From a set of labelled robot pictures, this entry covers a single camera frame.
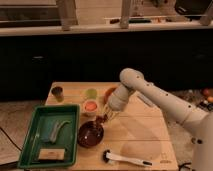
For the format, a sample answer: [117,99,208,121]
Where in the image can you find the green plastic tray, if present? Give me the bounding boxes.
[18,105,80,169]

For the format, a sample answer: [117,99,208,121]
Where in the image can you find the dark brown cup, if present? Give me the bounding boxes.
[51,86,64,102]

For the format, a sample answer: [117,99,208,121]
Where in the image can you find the dark purple bowl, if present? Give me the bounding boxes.
[78,121,104,148]

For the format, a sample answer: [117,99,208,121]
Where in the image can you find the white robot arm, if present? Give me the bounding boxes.
[103,68,213,171]

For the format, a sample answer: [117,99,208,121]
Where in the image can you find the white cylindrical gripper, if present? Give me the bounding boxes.
[102,84,134,122]

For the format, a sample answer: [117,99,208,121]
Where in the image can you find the orange bowl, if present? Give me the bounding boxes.
[103,87,117,104]

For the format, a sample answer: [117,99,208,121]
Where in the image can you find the light green cup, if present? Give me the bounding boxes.
[85,88,97,99]

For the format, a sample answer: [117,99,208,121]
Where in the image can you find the cup with orange contents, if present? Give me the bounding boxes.
[83,100,98,117]

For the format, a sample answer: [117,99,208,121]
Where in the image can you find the white handled dish brush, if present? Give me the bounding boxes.
[103,150,152,166]

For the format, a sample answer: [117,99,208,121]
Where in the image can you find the dark purple grapes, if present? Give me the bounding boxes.
[95,114,108,124]

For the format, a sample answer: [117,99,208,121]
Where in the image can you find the grey curved tool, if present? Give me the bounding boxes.
[49,120,68,143]

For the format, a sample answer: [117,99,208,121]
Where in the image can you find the tan rectangular sponge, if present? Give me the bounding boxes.
[38,149,65,160]

